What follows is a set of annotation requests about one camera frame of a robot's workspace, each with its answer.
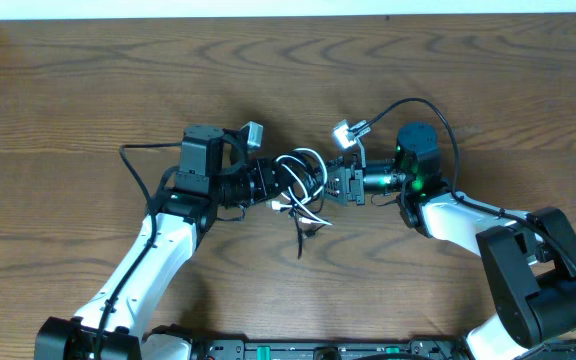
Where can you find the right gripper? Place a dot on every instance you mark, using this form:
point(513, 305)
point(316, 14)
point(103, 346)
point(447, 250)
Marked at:
point(358, 185)

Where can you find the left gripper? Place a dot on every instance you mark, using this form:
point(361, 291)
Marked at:
point(278, 176)

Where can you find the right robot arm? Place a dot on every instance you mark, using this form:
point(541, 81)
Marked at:
point(529, 258)

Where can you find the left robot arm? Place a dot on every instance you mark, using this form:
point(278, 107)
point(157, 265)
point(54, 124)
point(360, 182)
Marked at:
point(215, 170)

